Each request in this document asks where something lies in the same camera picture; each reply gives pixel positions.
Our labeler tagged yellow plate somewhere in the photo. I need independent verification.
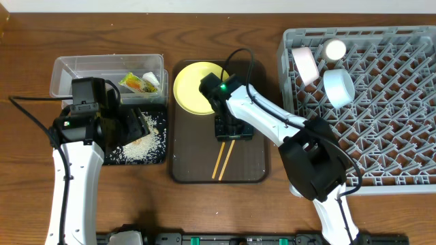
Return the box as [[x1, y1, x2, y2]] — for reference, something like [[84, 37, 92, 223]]
[[173, 61, 222, 116]]

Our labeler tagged clear plastic bin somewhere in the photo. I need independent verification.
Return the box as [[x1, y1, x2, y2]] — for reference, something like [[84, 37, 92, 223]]
[[50, 54, 168, 106]]

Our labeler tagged grey dishwasher rack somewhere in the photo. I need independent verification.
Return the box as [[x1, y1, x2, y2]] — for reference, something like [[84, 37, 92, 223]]
[[277, 26, 435, 195]]

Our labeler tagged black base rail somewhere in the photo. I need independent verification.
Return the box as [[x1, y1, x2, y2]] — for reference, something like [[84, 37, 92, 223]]
[[97, 227, 409, 245]]

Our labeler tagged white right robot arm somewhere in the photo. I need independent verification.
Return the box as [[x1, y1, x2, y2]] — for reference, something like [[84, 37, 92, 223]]
[[199, 73, 359, 244]]

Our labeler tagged pile of white rice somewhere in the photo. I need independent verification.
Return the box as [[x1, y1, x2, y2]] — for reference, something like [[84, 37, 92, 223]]
[[112, 111, 168, 164]]

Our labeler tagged black tray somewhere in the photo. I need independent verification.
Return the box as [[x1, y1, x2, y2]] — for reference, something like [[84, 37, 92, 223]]
[[102, 103, 168, 166]]

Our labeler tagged green snack wrapper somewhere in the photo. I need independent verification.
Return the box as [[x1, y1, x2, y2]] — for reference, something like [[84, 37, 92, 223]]
[[119, 72, 159, 93]]

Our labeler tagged pale green cup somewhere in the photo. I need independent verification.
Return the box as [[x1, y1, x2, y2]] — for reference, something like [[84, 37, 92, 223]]
[[321, 38, 347, 62]]

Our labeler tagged light blue bowl with rice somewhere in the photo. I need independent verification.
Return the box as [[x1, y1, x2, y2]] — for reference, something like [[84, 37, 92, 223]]
[[323, 69, 355, 109]]

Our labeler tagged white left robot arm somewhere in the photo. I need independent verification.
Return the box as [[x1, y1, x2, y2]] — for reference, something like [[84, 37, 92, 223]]
[[45, 105, 150, 244]]

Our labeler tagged brown serving tray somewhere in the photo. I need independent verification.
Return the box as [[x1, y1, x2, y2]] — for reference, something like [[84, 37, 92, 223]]
[[168, 59, 270, 184]]

